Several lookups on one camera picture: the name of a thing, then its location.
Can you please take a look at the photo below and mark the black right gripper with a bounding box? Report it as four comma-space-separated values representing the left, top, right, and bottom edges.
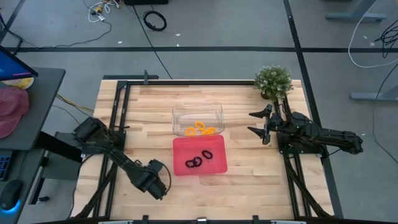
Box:
247, 104, 282, 146

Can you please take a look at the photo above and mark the small green potted plant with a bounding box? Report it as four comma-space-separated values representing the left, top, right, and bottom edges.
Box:
254, 64, 294, 101

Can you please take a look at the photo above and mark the red plastic tray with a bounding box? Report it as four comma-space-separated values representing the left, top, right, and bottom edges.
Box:
172, 134, 228, 177

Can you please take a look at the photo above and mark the clear plastic bin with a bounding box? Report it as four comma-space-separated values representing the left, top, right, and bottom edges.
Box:
172, 103, 226, 137

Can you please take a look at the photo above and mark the grey desk foot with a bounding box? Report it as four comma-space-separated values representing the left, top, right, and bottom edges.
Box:
325, 0, 388, 23
349, 83, 398, 102

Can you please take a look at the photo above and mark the low dark side desk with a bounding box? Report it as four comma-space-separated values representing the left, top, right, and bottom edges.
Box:
0, 148, 47, 224

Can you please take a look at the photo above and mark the dark grey desk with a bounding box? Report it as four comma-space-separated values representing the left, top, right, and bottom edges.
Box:
0, 67, 67, 152

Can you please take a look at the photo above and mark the black computer mouse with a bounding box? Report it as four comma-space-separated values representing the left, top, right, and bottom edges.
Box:
0, 179, 24, 213

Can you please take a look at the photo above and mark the black keyboard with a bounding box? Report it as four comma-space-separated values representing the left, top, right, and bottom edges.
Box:
0, 151, 12, 181

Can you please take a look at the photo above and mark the black floor box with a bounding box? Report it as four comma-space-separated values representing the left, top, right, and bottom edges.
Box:
123, 0, 169, 6

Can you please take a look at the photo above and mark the pink cap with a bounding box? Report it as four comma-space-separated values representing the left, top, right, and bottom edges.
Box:
0, 86, 30, 140

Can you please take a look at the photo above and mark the black computer monitor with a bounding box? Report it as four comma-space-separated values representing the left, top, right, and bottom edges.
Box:
0, 45, 39, 82

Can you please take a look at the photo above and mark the black aluminium table frame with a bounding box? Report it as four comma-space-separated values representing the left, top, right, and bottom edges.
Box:
71, 80, 335, 224

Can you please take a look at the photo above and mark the long white floor cable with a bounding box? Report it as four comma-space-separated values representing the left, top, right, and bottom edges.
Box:
348, 12, 398, 69

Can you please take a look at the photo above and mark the long black floor cable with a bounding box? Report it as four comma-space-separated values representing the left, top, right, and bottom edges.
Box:
132, 4, 174, 80

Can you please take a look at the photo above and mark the coiled black cable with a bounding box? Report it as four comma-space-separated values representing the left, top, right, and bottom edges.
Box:
142, 10, 168, 32

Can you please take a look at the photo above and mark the black cable tangle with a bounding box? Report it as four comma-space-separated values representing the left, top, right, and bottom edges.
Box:
374, 18, 398, 58

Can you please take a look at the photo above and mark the white and yellow cable bundle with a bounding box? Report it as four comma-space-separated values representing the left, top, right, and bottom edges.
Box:
88, 0, 121, 23

